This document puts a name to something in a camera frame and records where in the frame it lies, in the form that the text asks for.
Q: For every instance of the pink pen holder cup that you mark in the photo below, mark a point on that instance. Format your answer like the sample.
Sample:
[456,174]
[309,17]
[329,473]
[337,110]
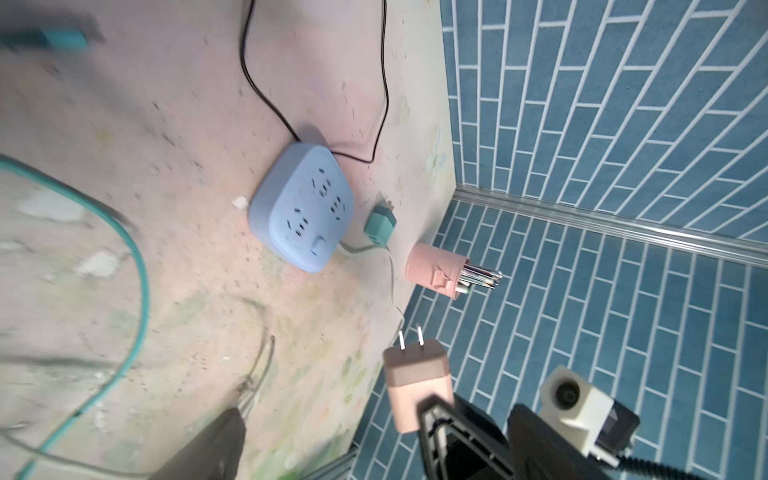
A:
[435,269]

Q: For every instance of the blue power strip cube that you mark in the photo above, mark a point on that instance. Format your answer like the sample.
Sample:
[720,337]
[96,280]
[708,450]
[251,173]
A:
[303,207]

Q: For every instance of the green plug adapter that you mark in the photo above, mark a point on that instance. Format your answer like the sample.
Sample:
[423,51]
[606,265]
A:
[38,38]

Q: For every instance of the teal small plug adapter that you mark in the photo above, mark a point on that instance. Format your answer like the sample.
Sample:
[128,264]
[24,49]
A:
[380,225]

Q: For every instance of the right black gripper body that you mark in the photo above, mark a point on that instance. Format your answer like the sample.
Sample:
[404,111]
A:
[461,441]

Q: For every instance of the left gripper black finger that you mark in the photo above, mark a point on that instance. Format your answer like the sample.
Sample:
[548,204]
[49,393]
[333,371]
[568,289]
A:
[213,454]

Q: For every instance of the pink plug adapter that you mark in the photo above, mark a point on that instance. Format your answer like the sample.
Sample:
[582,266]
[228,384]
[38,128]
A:
[415,372]

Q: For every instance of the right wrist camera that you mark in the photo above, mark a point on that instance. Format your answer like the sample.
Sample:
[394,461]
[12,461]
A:
[591,421]

